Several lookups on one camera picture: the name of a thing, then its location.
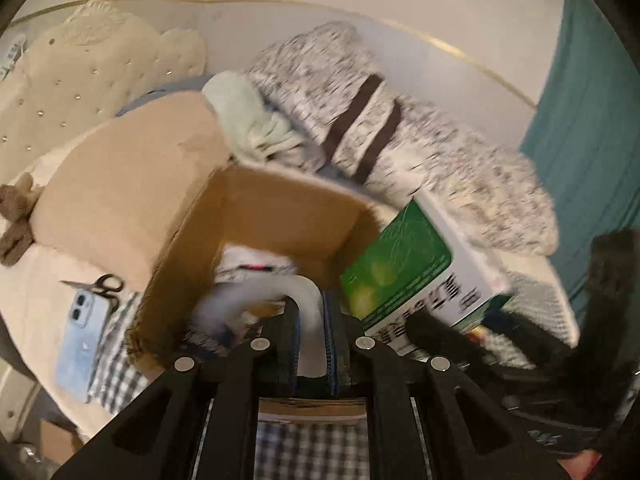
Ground checkered bed sheet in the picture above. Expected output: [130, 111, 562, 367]
[86, 268, 582, 480]

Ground mint green towel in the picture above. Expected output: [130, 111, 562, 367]
[202, 72, 309, 168]

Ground teal curtain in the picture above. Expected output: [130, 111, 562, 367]
[521, 0, 640, 318]

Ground cardboard box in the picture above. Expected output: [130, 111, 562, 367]
[124, 164, 386, 426]

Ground beige pillow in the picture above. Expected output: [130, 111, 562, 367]
[30, 91, 230, 290]

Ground cream tufted headboard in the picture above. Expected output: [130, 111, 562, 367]
[1, 0, 207, 182]

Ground person's hand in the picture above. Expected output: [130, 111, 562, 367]
[559, 450, 601, 480]

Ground white power strip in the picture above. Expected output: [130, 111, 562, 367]
[0, 32, 27, 81]

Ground blue smartphone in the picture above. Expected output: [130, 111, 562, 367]
[54, 289, 111, 403]

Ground floral duvet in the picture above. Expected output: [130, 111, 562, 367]
[246, 22, 560, 256]

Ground floral tissue pack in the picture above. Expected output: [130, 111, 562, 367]
[215, 244, 298, 284]

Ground black handled scissors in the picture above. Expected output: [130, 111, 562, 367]
[62, 273, 125, 311]

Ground green 666 box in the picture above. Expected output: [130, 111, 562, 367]
[341, 190, 513, 356]

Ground white curved tube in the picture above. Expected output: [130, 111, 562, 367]
[190, 273, 328, 378]

